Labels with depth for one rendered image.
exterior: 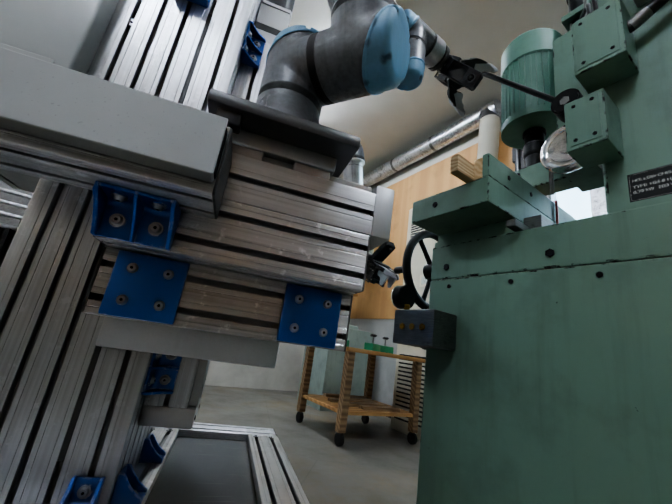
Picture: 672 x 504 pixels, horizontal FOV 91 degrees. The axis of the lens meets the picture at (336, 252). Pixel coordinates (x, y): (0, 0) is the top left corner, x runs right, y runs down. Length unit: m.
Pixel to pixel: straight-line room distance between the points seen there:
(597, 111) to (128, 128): 0.81
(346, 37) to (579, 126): 0.51
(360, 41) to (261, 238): 0.33
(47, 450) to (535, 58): 1.40
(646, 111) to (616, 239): 0.32
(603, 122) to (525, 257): 0.30
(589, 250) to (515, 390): 0.29
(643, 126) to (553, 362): 0.51
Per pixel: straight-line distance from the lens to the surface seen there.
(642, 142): 0.92
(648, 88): 0.98
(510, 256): 0.79
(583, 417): 0.70
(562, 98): 0.98
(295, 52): 0.65
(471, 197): 0.78
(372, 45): 0.58
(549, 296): 0.73
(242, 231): 0.48
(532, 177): 1.07
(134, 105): 0.42
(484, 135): 3.03
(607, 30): 1.01
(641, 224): 0.72
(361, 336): 3.17
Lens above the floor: 0.51
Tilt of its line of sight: 16 degrees up
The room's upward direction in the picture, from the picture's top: 9 degrees clockwise
